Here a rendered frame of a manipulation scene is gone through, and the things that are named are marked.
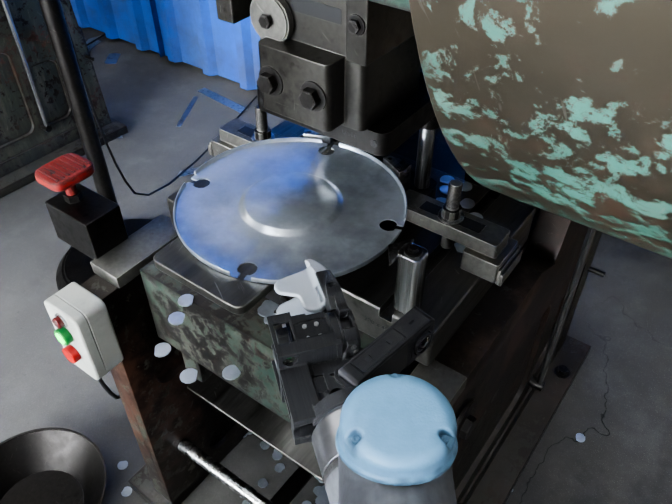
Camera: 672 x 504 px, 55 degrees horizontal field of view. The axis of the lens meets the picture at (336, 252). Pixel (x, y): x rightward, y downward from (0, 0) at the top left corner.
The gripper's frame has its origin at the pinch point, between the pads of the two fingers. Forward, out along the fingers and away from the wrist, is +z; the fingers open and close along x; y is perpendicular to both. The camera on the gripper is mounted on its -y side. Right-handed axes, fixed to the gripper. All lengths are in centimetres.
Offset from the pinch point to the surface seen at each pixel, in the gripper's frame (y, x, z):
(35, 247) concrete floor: 59, 78, 113
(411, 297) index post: -10.5, 4.4, -3.0
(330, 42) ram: -5.2, -20.4, 12.6
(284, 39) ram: -1.0, -19.6, 16.4
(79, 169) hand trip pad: 26.3, 2.1, 31.0
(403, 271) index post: -9.6, 0.9, -2.0
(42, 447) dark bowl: 52, 74, 39
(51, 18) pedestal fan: 33, 5, 95
